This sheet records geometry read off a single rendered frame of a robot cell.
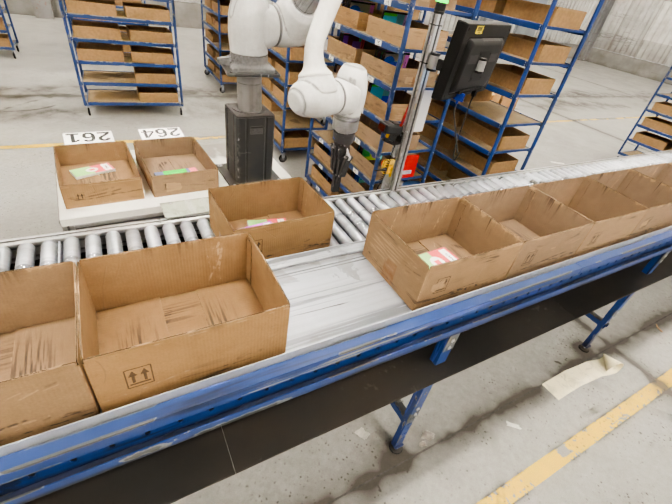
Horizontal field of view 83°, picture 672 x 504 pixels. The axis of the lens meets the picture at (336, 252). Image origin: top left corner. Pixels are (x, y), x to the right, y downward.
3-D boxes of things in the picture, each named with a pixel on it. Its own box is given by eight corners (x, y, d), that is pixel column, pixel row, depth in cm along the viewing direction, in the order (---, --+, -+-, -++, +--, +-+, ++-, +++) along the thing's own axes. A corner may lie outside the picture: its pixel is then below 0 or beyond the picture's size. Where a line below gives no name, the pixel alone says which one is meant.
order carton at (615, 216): (566, 207, 184) (585, 175, 174) (625, 242, 165) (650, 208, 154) (512, 219, 166) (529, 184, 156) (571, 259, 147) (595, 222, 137)
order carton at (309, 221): (298, 210, 171) (301, 176, 161) (330, 248, 152) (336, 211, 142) (209, 225, 152) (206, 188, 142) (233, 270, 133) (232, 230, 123)
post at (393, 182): (394, 198, 212) (444, 13, 160) (400, 202, 209) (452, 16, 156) (377, 200, 207) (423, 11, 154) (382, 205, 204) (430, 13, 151)
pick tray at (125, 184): (129, 160, 185) (125, 140, 179) (145, 198, 161) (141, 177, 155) (59, 166, 171) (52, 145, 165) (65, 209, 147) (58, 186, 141)
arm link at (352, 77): (346, 106, 134) (319, 111, 126) (353, 58, 125) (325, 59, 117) (369, 116, 129) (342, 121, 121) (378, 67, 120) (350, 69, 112)
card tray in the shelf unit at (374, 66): (358, 68, 246) (361, 51, 240) (396, 69, 260) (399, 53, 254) (394, 86, 219) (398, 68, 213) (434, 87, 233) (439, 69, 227)
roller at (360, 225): (340, 204, 191) (342, 196, 188) (401, 268, 156) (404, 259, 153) (332, 206, 188) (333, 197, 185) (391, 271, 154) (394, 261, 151)
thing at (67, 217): (257, 145, 228) (257, 140, 227) (300, 191, 191) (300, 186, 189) (56, 161, 180) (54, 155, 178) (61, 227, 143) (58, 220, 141)
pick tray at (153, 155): (194, 154, 200) (193, 136, 194) (219, 188, 176) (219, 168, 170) (135, 160, 186) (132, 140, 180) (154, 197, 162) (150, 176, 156)
